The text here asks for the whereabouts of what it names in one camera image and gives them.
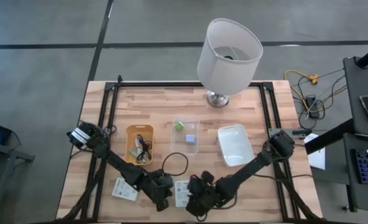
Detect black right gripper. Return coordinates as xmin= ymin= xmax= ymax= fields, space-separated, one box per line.
xmin=185 ymin=179 xmax=226 ymax=218

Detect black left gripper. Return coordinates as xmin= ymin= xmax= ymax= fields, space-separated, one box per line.
xmin=137 ymin=169 xmax=175 ymax=213

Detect white printed packet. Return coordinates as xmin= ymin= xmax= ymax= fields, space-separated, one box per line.
xmin=173 ymin=179 xmax=191 ymax=208
xmin=111 ymin=177 xmax=139 ymax=202

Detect white cable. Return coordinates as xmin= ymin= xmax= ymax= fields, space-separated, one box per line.
xmin=128 ymin=147 xmax=147 ymax=165

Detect orange plastic bin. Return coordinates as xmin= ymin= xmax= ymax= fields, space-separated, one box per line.
xmin=124 ymin=124 xmax=155 ymax=166

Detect clear plastic bin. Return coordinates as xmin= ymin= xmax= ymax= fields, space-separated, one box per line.
xmin=170 ymin=115 xmax=201 ymax=156

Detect white plastic bin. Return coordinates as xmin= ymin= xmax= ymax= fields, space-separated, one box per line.
xmin=216 ymin=124 xmax=255 ymax=168

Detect black cylindrical tool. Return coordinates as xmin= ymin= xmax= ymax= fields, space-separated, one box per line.
xmin=292 ymin=128 xmax=313 ymax=137

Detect white shade table lamp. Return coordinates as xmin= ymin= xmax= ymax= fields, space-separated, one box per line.
xmin=196 ymin=17 xmax=264 ymax=109

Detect white paper sheet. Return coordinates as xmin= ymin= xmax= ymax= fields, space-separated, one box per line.
xmin=303 ymin=133 xmax=326 ymax=170

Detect black diagonal desk strut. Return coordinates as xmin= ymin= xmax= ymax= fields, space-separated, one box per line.
xmin=304 ymin=118 xmax=356 ymax=156

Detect black power strip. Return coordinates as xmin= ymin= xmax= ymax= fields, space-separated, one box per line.
xmin=305 ymin=96 xmax=321 ymax=119

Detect grey side stand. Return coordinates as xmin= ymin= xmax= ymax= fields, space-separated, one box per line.
xmin=0 ymin=143 xmax=35 ymax=224

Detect dark grey desk top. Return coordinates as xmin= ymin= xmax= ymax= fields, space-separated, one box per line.
xmin=342 ymin=55 xmax=368 ymax=144

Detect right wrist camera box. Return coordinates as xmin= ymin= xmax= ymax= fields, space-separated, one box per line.
xmin=200 ymin=170 xmax=216 ymax=185

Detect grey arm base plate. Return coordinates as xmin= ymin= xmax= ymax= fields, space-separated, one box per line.
xmin=268 ymin=128 xmax=293 ymax=139

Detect black aluminium table frame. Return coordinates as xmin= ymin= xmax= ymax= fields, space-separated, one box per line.
xmin=56 ymin=74 xmax=325 ymax=224

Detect black floor cable bundle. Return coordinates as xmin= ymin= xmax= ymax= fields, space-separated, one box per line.
xmin=291 ymin=74 xmax=348 ymax=130

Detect yellow floor cable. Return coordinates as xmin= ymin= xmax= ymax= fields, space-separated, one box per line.
xmin=283 ymin=70 xmax=348 ymax=114

